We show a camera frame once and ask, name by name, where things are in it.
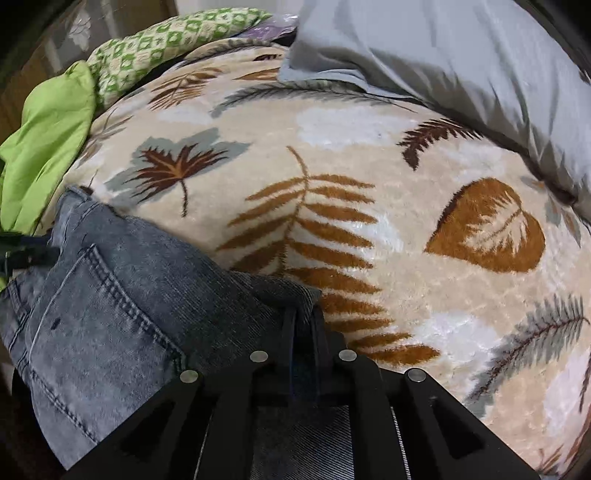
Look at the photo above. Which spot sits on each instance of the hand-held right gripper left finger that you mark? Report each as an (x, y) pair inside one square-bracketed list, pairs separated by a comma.
[(288, 334)]

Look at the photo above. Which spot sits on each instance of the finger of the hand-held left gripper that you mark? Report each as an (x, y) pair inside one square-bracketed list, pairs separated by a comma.
[(27, 254)]

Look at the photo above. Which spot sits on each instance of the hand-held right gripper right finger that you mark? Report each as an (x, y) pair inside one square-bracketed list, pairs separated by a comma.
[(319, 334)]

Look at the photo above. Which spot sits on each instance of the grey-blue denim pants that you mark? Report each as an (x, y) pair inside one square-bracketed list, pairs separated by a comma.
[(120, 314)]

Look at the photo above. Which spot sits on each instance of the lime green cloth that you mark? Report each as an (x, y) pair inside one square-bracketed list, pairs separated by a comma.
[(41, 147)]

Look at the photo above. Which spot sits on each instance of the cream leaf print blanket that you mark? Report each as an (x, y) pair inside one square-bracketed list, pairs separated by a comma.
[(369, 230)]

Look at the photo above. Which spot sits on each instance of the patterned glass door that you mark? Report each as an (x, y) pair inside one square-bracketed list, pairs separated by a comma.
[(51, 32)]

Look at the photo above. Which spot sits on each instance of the green checkered pillow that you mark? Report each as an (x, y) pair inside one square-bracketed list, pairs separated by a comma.
[(157, 50)]

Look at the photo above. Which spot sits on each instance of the grey pillow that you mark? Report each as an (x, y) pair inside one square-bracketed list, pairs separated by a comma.
[(457, 64)]

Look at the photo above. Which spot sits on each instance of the purple plastic bag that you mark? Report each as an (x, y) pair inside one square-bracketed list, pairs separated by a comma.
[(272, 30)]

